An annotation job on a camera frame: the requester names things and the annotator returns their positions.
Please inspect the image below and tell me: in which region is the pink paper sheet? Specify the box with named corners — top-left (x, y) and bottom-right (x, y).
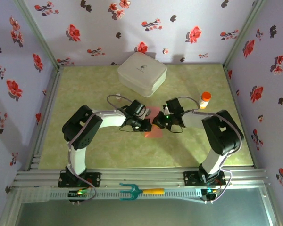
top-left (143, 107), bottom-right (163, 139)

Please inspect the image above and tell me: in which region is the white square plastic box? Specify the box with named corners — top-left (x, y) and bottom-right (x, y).
top-left (117, 51), bottom-right (168, 98)

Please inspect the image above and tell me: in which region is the orange capped bottle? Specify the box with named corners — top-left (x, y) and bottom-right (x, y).
top-left (198, 91), bottom-right (212, 110)

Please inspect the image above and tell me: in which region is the grey left arm cable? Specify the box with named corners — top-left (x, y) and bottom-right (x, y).
top-left (66, 94), bottom-right (133, 204)

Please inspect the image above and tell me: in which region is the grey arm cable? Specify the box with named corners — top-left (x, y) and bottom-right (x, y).
top-left (175, 96), bottom-right (245, 204)
top-left (66, 94), bottom-right (133, 204)

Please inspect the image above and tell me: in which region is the wide aluminium frame rail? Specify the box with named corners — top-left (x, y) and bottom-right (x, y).
top-left (13, 167), bottom-right (272, 189)

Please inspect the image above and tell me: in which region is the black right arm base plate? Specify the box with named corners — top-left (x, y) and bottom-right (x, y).
top-left (183, 171), bottom-right (227, 186)

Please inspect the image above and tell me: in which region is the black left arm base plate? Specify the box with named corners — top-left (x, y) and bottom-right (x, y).
top-left (58, 171), bottom-right (102, 188)

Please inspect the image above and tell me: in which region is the teal garden fork yellow handle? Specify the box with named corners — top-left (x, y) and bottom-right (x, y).
top-left (119, 182), bottom-right (166, 201)

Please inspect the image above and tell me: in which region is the thin aluminium side rail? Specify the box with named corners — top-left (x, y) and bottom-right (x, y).
top-left (223, 63), bottom-right (259, 169)

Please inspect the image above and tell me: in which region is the grey slotted cable duct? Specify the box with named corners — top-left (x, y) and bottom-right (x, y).
top-left (21, 187), bottom-right (203, 204)

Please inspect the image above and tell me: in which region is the grey right arm cable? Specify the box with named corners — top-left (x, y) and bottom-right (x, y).
top-left (175, 96), bottom-right (245, 204)

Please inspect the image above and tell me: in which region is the grooved aluminium side rail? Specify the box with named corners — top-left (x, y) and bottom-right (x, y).
top-left (25, 65), bottom-right (64, 170)

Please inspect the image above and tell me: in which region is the aluminium frame post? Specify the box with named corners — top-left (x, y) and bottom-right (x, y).
top-left (223, 0), bottom-right (267, 68)
top-left (13, 0), bottom-right (62, 69)

